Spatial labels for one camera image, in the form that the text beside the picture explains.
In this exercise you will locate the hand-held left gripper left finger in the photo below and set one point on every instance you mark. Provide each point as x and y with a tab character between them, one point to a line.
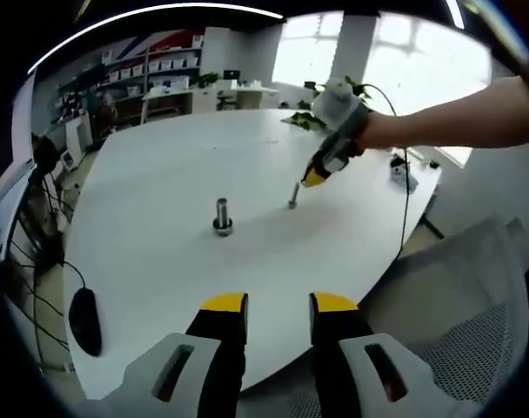
216	357

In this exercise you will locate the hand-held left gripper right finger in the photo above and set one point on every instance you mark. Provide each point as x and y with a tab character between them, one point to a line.
338	357

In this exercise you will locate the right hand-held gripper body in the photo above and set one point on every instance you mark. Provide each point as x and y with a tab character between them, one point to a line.
340	111

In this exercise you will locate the thin threaded metal stud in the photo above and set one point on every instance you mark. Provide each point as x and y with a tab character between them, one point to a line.
294	196

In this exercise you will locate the thick metal stud with base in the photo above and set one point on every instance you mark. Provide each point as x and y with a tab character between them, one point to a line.
222	217

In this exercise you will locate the potted green plant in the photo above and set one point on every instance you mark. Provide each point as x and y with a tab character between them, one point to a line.
303	117

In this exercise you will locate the white game controller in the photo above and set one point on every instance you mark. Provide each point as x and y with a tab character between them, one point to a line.
398	175

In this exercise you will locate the small dark monitor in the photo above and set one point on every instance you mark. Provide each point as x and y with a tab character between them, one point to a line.
232	75

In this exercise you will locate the long curved ceiling light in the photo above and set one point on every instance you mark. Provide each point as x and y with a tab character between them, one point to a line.
264	12

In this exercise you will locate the black computer mouse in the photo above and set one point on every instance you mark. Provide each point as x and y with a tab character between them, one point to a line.
85	322

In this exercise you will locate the small green plant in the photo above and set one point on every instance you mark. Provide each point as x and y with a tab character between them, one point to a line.
208	79

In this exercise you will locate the grey mesh office chair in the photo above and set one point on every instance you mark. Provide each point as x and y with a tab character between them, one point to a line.
464	305

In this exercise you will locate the straight ceiling light strip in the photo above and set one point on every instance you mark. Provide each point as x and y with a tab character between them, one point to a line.
456	13

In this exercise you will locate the white desk with slanted legs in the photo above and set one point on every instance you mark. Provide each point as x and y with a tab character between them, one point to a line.
169	92

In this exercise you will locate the shelf with white bins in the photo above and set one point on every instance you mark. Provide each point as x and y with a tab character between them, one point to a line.
160	65

